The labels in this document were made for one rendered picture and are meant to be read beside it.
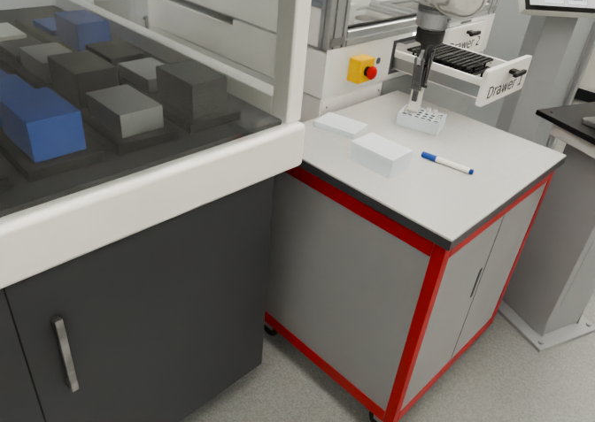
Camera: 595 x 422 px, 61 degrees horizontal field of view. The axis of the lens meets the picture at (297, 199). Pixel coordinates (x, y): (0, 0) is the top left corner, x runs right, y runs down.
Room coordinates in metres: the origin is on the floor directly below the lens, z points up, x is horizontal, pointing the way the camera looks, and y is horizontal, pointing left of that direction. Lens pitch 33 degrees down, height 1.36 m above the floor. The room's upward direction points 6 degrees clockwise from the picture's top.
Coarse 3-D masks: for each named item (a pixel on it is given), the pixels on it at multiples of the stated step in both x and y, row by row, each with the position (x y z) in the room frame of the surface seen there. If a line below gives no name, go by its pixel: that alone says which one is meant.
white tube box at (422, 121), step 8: (400, 112) 1.39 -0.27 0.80; (408, 112) 1.39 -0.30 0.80; (424, 112) 1.41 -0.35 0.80; (432, 112) 1.41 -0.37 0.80; (440, 112) 1.41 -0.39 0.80; (400, 120) 1.38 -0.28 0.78; (408, 120) 1.37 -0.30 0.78; (416, 120) 1.36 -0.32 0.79; (424, 120) 1.35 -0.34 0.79; (432, 120) 1.35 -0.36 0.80; (440, 120) 1.36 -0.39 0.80; (416, 128) 1.36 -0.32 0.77; (424, 128) 1.35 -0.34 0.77; (432, 128) 1.34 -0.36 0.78; (440, 128) 1.36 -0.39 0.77
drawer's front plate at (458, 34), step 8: (472, 24) 2.01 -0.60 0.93; (480, 24) 2.05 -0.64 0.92; (448, 32) 1.88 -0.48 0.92; (456, 32) 1.92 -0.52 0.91; (464, 32) 1.97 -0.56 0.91; (448, 40) 1.89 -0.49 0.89; (456, 40) 1.93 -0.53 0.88; (464, 40) 1.98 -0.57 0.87; (480, 40) 2.08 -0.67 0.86; (472, 48) 2.04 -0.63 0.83
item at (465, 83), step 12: (396, 48) 1.70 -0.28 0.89; (408, 48) 1.76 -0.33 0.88; (396, 60) 1.66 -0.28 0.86; (408, 60) 1.63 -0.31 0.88; (504, 60) 1.68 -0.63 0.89; (408, 72) 1.63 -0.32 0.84; (432, 72) 1.57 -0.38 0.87; (444, 72) 1.54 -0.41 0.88; (456, 72) 1.52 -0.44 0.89; (444, 84) 1.53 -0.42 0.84; (456, 84) 1.51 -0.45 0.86; (468, 84) 1.48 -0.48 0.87; (480, 84) 1.46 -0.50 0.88
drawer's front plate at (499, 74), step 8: (528, 56) 1.63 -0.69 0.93; (504, 64) 1.52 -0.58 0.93; (512, 64) 1.54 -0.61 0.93; (520, 64) 1.58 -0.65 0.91; (528, 64) 1.63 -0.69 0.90; (488, 72) 1.44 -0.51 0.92; (496, 72) 1.46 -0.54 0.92; (504, 72) 1.51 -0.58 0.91; (488, 80) 1.43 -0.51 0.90; (496, 80) 1.47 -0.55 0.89; (504, 80) 1.52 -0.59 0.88; (512, 80) 1.57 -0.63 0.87; (480, 88) 1.44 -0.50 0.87; (488, 88) 1.45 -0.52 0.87; (496, 88) 1.49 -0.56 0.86; (504, 88) 1.54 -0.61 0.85; (512, 88) 1.58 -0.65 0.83; (520, 88) 1.64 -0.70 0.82; (480, 96) 1.44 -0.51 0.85; (488, 96) 1.46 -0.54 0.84; (496, 96) 1.50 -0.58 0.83; (480, 104) 1.43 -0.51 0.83
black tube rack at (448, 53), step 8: (416, 48) 1.71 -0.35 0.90; (440, 48) 1.73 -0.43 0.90; (448, 48) 1.74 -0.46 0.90; (456, 48) 1.76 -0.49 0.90; (416, 56) 1.72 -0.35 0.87; (440, 56) 1.64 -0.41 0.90; (448, 56) 1.65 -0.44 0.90; (456, 56) 1.66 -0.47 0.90; (464, 56) 1.66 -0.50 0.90; (472, 56) 1.67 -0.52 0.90; (480, 56) 1.68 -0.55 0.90; (440, 64) 1.65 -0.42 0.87; (448, 64) 1.66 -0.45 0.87; (456, 64) 1.57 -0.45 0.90; (464, 64) 1.58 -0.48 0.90; (464, 72) 1.59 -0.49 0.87; (472, 72) 1.60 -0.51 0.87; (480, 72) 1.61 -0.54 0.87
